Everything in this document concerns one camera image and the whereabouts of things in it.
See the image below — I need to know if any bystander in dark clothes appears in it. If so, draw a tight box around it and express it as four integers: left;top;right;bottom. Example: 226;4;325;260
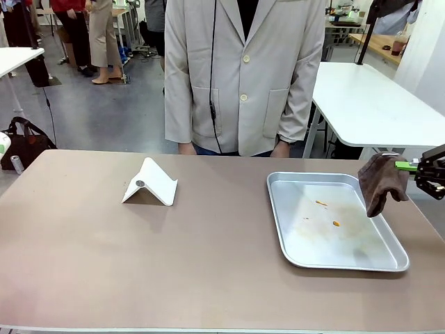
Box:
0;0;35;49

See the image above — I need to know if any wooden table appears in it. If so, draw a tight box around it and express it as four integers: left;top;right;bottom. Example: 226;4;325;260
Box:
347;33;406;67

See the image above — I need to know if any person's right forearm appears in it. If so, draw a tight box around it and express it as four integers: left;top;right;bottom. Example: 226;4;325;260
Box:
164;62;194;145

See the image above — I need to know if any brown towel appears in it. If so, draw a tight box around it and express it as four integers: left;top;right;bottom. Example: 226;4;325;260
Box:
357;152;410;218

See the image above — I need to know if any small white table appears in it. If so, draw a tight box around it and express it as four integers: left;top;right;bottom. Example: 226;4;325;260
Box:
0;47;45;113

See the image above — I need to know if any metal tray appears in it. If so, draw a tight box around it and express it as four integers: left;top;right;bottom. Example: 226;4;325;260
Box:
266;171;410;273

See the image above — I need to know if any dark brown bag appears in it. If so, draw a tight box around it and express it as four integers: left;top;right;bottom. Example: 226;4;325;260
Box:
1;117;58;171

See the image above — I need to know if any black camera pole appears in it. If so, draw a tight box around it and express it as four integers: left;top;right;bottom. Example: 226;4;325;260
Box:
354;0;380;67

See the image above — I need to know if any plastic cup dark drink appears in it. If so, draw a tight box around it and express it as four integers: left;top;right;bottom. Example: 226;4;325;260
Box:
390;30;408;57

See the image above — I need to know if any person's left forearm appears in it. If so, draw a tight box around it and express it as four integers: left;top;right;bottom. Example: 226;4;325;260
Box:
276;58;327;144

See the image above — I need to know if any black pole stand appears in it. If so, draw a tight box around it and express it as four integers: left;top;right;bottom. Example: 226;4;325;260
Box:
19;0;54;88

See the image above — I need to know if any white and green object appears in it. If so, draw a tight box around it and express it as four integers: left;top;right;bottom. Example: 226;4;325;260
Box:
0;131;13;168

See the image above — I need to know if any person's left hand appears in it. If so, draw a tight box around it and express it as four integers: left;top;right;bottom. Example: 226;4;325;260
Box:
270;141;290;158

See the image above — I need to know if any white folded stand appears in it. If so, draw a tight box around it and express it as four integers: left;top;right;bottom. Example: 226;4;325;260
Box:
121;157;179;207

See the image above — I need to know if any person in beige jacket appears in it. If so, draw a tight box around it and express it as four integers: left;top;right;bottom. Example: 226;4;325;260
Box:
164;0;327;157

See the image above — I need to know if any bystander in beige trousers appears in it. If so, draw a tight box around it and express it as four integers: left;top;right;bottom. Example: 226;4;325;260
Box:
86;0;125;85

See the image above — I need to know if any bystander in black shorts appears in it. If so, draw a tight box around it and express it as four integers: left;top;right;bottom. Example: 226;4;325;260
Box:
144;0;166;72

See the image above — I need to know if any cardboard box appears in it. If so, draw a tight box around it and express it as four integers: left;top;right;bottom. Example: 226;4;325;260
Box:
56;26;80;69

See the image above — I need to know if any large white table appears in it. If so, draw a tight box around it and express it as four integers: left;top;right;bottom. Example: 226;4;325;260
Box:
301;61;445;160

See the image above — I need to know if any thin black floor cable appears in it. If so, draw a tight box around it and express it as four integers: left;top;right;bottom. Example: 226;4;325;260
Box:
40;86;58;148

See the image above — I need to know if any bystander in red top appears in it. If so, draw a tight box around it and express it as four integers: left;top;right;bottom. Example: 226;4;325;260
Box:
49;0;97;77

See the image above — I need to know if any dark brown hanging jacket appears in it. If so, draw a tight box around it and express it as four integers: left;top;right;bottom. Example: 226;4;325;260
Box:
373;0;423;20

